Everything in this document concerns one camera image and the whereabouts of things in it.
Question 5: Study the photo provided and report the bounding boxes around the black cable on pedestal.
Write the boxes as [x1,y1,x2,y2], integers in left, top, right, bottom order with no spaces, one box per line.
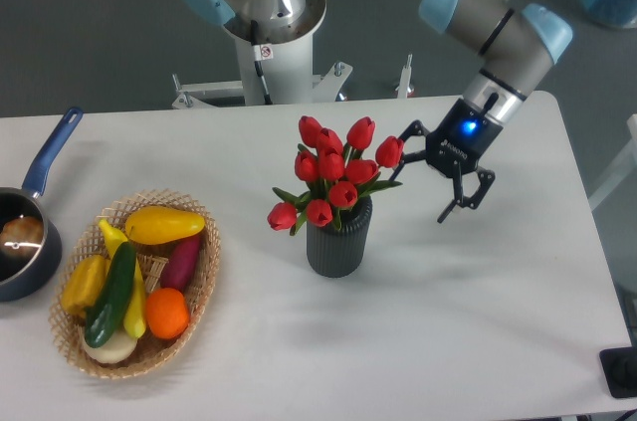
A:
[250,20,274,105]

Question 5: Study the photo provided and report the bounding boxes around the red tulip bouquet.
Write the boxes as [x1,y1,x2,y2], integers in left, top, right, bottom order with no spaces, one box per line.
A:
[267,115,404,235]

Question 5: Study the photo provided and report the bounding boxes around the woven wicker basket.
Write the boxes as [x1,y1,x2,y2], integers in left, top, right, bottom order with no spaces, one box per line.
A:
[49,190,221,379]

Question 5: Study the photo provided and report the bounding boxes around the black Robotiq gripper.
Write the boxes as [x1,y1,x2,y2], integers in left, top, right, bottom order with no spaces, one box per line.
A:
[389,99,503,223]

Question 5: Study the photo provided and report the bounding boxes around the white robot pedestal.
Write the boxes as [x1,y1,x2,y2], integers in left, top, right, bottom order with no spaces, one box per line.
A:
[172,0,353,108]

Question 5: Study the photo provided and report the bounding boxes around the orange fruit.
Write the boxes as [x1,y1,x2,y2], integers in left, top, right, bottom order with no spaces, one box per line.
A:
[145,288,190,339]

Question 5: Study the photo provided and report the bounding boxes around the white frame at right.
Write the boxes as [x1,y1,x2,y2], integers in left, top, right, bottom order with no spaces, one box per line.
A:
[588,114,636,211]

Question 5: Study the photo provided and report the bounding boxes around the black device at edge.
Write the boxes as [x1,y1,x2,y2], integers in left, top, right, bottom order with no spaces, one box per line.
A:
[599,346,636,399]

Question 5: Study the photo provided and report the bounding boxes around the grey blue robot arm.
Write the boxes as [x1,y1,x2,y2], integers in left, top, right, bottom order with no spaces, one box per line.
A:
[182,0,572,209]

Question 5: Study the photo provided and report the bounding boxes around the dark grey ribbed vase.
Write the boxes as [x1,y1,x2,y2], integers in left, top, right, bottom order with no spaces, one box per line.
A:
[306,197,373,278]

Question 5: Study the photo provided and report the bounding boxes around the purple sweet potato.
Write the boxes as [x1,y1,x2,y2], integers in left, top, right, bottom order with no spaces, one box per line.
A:
[159,235,201,292]

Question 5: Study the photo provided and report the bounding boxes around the yellow mango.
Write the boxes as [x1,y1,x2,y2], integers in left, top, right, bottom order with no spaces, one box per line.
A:
[124,206,205,245]

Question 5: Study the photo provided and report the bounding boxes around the yellow bell pepper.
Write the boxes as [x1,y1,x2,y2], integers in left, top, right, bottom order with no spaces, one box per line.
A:
[61,255,109,317]

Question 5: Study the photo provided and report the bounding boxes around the white onion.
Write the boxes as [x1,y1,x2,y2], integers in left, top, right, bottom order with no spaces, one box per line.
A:
[81,328,137,364]

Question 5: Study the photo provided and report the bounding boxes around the yellow squash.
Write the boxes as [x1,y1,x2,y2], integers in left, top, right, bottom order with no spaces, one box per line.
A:
[99,219,147,339]

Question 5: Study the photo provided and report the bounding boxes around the green cucumber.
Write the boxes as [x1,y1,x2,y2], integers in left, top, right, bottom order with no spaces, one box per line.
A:
[84,242,136,348]

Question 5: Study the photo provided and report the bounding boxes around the blue saucepan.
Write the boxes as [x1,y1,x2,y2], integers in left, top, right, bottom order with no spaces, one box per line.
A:
[1,106,84,302]

